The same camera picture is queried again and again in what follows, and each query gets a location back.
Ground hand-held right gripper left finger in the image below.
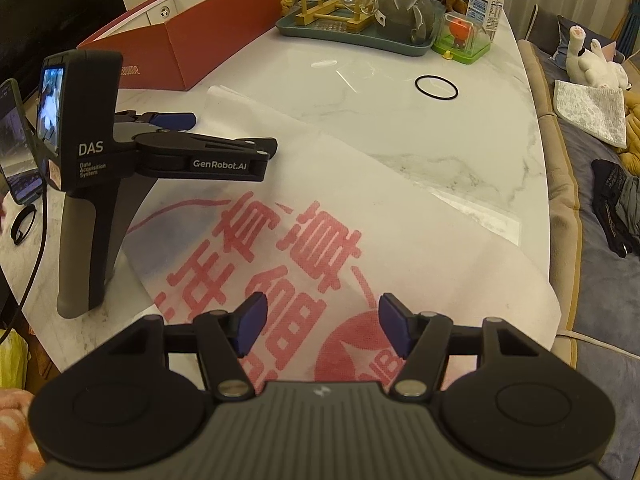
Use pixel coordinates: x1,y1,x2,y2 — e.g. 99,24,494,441
105,291,268,401

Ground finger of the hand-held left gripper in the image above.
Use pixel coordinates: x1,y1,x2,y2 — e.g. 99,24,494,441
137,131,279,161
115,110,197,135

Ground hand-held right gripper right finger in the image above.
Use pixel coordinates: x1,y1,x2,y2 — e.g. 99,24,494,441
378,292,544,400

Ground white red-printed shopping bag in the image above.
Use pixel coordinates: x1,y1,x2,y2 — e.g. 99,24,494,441
120,85,562,397

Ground yellow plastic bag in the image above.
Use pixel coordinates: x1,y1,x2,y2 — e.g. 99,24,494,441
0,329,29,392

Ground red cardboard box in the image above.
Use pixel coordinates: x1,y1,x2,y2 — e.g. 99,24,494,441
76,0,281,92

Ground smartphone in dark case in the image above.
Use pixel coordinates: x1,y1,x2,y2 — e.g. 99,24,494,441
0,78,45,206

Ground teal tray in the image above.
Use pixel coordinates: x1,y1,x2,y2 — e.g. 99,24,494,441
276,10,435,57

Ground black television screen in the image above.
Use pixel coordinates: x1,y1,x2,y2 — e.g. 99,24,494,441
0,0,129,97

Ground blue beige sofa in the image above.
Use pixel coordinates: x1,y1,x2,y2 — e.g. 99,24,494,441
517,2,640,480

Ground glass teapot with funnel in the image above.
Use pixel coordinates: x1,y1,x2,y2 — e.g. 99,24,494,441
382,0,437,45

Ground dark clothes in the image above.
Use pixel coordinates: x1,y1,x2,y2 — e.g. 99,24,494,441
591,159,640,259

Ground pink spotted fleece clothing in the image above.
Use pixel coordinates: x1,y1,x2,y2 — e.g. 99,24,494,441
0,387,52,480

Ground grey speckled cloth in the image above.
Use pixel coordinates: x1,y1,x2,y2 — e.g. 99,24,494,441
553,80,629,150

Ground yellow muscular cat plush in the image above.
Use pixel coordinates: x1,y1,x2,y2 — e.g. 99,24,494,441
619,90,640,167

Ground white cat plush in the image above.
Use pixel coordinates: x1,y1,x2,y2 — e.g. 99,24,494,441
565,25,629,91

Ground black strap loop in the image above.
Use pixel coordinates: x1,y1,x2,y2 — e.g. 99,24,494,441
11,205,37,246

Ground black cable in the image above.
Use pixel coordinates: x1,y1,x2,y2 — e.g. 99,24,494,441
0,180,49,343

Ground black rubber ring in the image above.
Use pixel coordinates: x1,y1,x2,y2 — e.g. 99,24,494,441
414,75,460,101

